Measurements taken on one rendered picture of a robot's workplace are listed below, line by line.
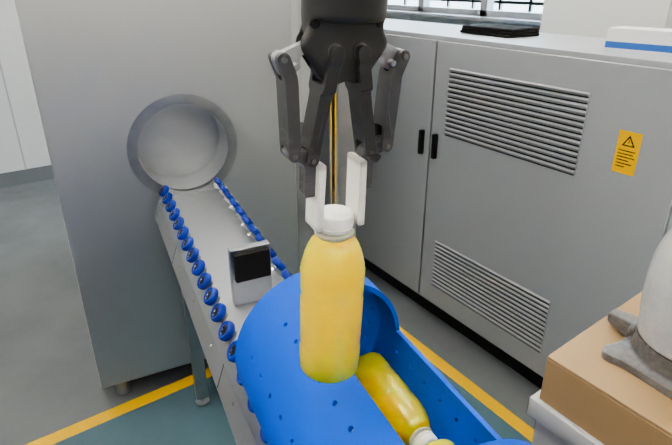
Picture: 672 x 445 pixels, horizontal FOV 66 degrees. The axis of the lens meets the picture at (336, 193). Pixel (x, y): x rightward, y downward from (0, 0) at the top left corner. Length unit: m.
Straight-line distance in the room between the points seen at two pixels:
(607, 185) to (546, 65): 0.48
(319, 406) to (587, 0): 2.73
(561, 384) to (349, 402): 0.44
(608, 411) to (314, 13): 0.75
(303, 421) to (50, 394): 2.11
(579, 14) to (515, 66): 1.04
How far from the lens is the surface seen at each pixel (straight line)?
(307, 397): 0.70
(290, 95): 0.45
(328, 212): 0.52
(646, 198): 1.97
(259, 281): 1.32
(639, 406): 0.94
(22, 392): 2.79
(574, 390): 0.98
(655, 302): 0.92
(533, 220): 2.22
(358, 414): 0.65
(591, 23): 3.11
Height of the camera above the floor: 1.68
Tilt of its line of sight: 23 degrees down
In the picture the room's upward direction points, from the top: straight up
